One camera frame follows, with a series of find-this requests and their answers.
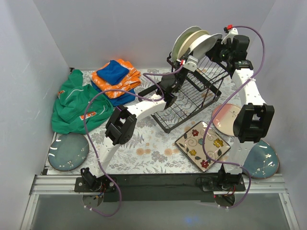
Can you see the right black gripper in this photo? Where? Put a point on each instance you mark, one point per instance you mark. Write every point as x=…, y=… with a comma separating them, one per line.
x=215, y=51

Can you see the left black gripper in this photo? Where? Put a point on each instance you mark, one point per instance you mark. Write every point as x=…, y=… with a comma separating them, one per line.
x=183, y=72

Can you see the white scalloped plate back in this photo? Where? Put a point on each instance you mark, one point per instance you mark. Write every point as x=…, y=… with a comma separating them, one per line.
x=202, y=45

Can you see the white scalloped plate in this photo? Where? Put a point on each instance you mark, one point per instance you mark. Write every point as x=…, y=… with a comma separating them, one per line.
x=180, y=40
x=202, y=45

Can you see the cream and green round plate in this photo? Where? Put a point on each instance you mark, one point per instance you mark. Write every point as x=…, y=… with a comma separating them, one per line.
x=189, y=40

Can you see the white scalloped plate front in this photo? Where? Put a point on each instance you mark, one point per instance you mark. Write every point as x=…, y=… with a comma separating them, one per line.
x=180, y=40

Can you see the pink and cream round plate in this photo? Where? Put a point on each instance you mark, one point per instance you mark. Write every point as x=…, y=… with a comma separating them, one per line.
x=224, y=120

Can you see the square floral plate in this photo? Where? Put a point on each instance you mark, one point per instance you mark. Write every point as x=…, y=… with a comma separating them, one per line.
x=201, y=148

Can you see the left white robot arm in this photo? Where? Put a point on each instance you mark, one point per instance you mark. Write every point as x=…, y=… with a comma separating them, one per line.
x=121, y=125

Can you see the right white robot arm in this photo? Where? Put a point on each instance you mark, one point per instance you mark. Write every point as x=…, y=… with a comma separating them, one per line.
x=255, y=116

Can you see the blue cloth bottom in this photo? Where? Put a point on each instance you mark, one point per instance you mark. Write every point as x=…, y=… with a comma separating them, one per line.
x=123, y=99

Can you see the blue folded towel top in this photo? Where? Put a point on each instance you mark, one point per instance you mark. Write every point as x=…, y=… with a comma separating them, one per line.
x=113, y=73

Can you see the green jacket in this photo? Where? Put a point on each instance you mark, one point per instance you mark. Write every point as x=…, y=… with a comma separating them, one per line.
x=69, y=108

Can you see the right blue glazed plate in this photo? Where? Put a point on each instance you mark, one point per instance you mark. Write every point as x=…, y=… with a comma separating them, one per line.
x=262, y=161

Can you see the blue glazed plate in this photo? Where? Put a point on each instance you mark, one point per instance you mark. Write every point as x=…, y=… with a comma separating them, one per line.
x=262, y=161
x=68, y=152

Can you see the left blue glazed plate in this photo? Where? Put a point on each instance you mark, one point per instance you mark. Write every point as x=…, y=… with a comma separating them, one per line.
x=68, y=152

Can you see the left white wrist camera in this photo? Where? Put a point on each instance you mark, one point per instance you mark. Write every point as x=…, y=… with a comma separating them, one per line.
x=190, y=63

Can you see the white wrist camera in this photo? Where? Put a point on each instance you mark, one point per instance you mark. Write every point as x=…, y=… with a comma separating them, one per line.
x=190, y=63
x=230, y=32

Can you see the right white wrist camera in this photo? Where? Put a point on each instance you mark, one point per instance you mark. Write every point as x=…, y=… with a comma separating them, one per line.
x=230, y=32

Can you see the black wire dish rack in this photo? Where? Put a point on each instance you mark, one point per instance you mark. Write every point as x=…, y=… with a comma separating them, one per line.
x=200, y=89

